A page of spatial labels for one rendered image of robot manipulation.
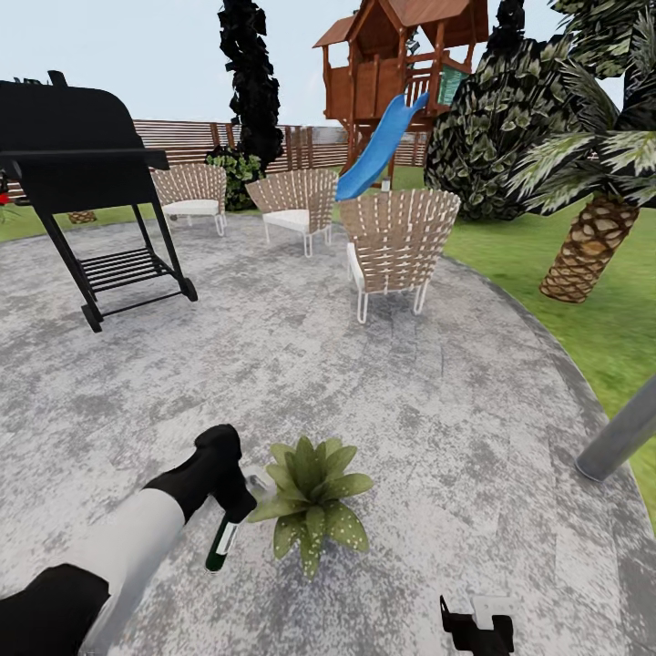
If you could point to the insectifuge atomizer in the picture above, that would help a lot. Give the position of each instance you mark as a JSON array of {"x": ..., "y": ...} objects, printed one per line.
[{"x": 222, "y": 543}]

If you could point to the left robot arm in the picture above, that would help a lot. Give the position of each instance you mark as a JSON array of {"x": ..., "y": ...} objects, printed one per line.
[{"x": 80, "y": 601}]

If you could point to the charcoal grill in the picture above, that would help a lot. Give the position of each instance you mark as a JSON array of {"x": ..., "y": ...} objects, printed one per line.
[{"x": 78, "y": 148}]

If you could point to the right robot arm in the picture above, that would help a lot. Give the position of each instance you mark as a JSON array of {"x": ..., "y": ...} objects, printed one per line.
[{"x": 488, "y": 631}]

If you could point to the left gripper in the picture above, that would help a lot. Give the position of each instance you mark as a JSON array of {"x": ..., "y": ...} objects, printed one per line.
[{"x": 236, "y": 500}]

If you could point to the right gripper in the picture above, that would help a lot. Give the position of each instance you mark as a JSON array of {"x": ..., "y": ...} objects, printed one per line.
[{"x": 467, "y": 635}]

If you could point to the pot plant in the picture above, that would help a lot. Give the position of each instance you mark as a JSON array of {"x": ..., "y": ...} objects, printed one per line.
[{"x": 311, "y": 484}]

